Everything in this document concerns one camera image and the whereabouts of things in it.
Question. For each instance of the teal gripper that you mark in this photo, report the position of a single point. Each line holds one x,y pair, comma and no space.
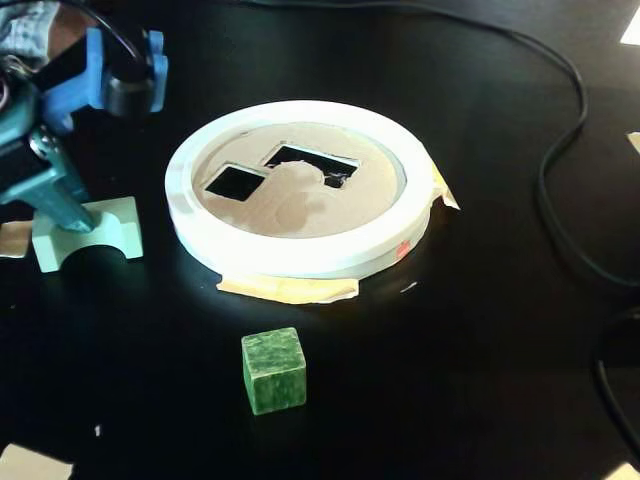
37,182

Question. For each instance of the pale green U shape block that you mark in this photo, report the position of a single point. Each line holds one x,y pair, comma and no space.
120,225

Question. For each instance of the small tan masking tape piece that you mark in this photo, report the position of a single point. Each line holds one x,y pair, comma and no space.
15,240

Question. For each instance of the long masking tape strip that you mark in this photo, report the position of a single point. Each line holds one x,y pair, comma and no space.
290,290

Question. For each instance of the round wooden plate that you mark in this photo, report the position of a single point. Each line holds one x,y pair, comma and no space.
340,210

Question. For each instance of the dark green wooden cube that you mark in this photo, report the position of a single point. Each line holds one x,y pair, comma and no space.
275,375

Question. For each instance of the thin white scrap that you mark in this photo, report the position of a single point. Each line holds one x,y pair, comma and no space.
409,286

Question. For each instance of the folded masking tape strip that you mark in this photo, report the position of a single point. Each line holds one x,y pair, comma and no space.
445,190

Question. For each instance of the white paper piece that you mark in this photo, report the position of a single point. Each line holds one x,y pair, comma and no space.
635,144

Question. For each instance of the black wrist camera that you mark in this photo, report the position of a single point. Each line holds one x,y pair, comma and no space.
130,95

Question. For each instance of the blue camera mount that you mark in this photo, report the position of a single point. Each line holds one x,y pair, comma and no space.
95,65

